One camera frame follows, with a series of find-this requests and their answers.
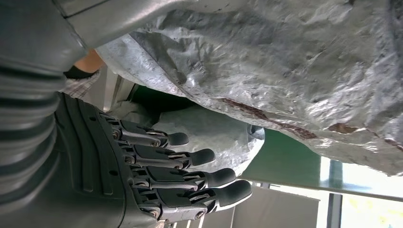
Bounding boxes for person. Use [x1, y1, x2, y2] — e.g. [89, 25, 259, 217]
[59, 48, 106, 100]

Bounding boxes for dark window frame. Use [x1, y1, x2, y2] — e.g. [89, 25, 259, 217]
[326, 159, 344, 228]

